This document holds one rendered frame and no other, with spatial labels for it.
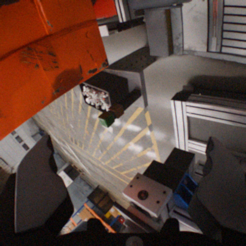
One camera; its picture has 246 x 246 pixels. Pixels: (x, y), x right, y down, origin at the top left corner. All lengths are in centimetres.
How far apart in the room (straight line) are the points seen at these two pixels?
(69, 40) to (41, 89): 15
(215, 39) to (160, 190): 68
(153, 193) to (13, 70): 49
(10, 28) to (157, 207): 59
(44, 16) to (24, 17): 5
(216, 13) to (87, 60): 59
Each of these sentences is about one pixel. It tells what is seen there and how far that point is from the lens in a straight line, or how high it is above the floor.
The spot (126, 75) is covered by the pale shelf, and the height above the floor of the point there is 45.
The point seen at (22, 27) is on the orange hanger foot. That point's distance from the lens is 43.
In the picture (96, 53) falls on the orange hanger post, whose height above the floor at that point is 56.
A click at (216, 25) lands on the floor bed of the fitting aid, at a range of 79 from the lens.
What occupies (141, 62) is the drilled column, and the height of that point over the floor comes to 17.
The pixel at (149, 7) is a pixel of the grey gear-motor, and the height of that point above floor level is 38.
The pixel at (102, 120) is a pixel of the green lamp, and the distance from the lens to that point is 49.
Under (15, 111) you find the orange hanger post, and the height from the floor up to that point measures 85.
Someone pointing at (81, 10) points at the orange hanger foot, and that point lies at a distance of 48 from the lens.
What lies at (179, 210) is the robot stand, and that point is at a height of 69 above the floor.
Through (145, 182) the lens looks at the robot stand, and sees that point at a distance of 50.
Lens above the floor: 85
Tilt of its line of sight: 29 degrees down
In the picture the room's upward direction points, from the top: 134 degrees counter-clockwise
